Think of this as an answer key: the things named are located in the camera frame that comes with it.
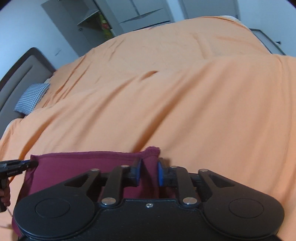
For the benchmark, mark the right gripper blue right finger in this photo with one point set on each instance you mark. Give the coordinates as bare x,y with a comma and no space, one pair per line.
178,179

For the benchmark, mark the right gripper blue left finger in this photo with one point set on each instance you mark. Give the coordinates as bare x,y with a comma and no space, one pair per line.
115,181

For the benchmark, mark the maroon long sleeve shirt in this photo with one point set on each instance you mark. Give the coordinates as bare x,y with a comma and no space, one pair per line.
59,200

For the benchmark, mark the person left hand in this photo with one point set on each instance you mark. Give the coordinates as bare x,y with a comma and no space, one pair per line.
5,192

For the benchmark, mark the black white checkered pillow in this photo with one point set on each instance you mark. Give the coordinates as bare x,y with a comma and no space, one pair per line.
31,97

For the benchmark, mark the orange duvet cover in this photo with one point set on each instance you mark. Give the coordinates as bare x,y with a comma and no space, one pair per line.
205,91

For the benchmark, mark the dark wood padded headboard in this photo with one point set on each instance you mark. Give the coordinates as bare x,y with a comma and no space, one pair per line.
33,67

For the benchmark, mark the colourful bag in wardrobe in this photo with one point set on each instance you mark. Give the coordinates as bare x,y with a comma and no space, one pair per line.
105,27

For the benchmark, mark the grey wardrobe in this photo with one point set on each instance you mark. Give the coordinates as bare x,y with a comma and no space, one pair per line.
78,21

